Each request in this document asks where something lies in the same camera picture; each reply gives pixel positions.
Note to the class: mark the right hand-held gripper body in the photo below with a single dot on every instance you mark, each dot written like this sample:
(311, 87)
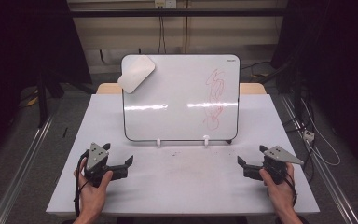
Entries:
(278, 160)

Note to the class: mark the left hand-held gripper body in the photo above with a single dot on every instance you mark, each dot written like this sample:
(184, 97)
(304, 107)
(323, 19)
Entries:
(96, 158)

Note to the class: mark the white rounded whiteboard eraser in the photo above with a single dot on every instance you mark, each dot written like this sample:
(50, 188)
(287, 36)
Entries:
(136, 74)

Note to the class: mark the white whiteboard with black rim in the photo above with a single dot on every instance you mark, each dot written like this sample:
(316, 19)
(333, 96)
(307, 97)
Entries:
(180, 93)

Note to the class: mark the person's right hand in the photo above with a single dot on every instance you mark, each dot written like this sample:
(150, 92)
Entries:
(279, 196)

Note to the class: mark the person's left hand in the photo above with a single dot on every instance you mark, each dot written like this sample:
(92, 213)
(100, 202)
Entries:
(91, 199)

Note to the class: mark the white power strip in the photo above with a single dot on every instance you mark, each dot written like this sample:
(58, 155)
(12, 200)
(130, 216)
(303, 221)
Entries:
(308, 135)

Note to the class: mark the white plastic board stand hook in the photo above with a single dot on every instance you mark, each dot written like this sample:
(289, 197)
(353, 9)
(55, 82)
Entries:
(206, 140)
(158, 142)

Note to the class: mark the wooden table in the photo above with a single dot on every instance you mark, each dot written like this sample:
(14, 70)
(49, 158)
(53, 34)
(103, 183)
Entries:
(108, 89)

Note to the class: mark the black metal stand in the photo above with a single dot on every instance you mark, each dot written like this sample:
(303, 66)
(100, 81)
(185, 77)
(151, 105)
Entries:
(43, 99)

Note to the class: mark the black curtain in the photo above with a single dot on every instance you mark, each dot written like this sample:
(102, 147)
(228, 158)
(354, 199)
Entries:
(338, 62)
(18, 46)

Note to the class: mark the black horizontal bar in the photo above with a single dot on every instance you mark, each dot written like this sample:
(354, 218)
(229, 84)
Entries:
(167, 12)

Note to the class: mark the metal floor rail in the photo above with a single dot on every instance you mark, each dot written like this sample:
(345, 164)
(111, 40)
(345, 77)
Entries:
(329, 174)
(18, 177)

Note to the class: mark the white wall socket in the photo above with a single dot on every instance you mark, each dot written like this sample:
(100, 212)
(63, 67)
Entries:
(165, 3)

